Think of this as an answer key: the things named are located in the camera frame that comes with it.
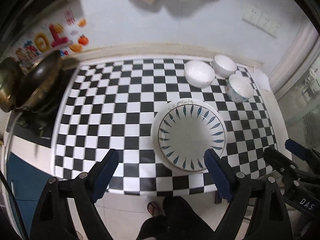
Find white bowl thin rim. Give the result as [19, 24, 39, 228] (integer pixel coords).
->
[213, 55, 237, 79]

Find plain white bowl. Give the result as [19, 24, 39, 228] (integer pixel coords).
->
[184, 61, 216, 88]

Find white plate blue leaf pattern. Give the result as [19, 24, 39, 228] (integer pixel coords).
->
[157, 103, 227, 172]

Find brass coloured pot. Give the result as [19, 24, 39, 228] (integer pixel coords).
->
[1, 57, 24, 113]

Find white wall socket panel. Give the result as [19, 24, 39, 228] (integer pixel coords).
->
[242, 5, 280, 38]

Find white bowl coloured dots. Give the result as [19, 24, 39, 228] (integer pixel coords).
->
[226, 74, 254, 103]

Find white plate grey flower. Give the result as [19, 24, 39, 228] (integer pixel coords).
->
[150, 99, 226, 174]

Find colourful wall stickers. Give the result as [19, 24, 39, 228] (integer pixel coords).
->
[6, 9, 89, 69]

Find person's black trouser leg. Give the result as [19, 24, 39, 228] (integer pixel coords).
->
[137, 196, 214, 239]

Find person's foot in sandal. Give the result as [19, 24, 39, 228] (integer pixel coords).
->
[147, 202, 164, 217]

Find checkered black white mat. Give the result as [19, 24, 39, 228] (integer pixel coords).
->
[51, 59, 277, 196]

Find dark metal wok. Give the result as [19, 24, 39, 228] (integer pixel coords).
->
[15, 49, 81, 116]

